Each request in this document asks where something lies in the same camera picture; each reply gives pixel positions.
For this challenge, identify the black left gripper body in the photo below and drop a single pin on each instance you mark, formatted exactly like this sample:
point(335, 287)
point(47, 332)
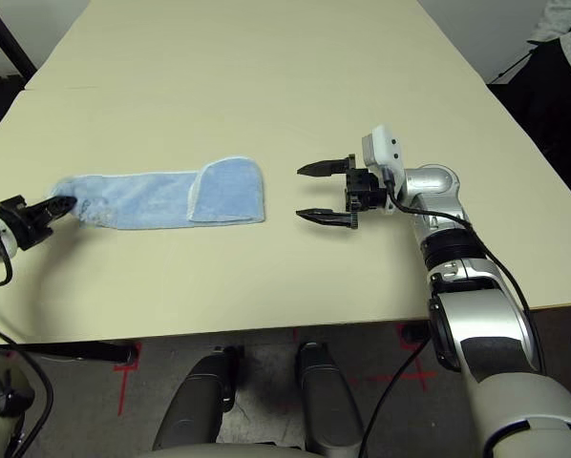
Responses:
point(23, 224)

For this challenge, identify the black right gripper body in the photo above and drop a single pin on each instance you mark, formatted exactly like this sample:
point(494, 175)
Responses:
point(366, 191)

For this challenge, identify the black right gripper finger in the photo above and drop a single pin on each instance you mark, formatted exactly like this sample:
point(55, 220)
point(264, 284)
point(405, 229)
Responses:
point(323, 218)
point(323, 168)

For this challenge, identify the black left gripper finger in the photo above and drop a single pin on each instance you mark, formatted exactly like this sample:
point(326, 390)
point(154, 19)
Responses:
point(54, 204)
point(56, 215)

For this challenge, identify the light blue towel white trim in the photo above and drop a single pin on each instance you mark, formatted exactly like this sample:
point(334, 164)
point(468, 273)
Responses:
point(228, 191)

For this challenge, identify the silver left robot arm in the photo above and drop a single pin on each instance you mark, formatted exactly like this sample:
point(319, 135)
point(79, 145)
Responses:
point(1, 389)

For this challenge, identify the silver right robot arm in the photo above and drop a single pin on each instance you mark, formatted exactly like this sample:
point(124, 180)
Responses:
point(486, 324)

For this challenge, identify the black table base foot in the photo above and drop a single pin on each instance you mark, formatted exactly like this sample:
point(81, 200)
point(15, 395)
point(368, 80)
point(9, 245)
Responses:
point(104, 353)
point(414, 334)

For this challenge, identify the grey robot right leg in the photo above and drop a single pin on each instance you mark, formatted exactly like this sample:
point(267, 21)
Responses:
point(328, 401)

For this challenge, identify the grey robot leg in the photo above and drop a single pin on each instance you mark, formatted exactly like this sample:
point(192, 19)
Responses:
point(197, 401)
point(328, 401)

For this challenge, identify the black stand rods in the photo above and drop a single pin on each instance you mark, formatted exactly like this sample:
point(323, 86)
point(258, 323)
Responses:
point(510, 68)

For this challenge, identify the black low table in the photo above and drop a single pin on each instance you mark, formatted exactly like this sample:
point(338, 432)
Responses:
point(543, 119)

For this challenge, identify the grey robot left leg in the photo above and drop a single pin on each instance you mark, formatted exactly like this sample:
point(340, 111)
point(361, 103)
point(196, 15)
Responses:
point(197, 401)

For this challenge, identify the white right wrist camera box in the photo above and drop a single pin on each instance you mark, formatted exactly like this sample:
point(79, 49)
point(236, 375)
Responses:
point(383, 145)

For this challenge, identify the side table black frame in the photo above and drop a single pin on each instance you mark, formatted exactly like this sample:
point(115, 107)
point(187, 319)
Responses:
point(14, 47)

